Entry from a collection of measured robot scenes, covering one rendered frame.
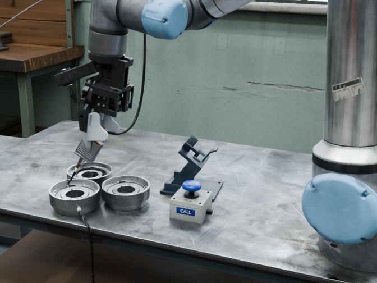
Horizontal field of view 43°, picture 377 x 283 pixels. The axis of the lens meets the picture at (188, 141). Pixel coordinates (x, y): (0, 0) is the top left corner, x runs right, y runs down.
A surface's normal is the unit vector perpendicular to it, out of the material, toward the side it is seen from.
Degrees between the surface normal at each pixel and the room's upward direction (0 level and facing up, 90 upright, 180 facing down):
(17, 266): 0
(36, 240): 0
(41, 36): 90
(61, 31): 90
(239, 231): 0
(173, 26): 98
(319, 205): 98
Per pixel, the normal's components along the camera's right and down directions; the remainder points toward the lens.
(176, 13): 0.82, 0.33
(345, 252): -0.62, -0.07
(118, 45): 0.68, 0.39
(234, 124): -0.33, 0.31
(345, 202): -0.55, 0.39
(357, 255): -0.40, 0.00
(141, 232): 0.03, -0.94
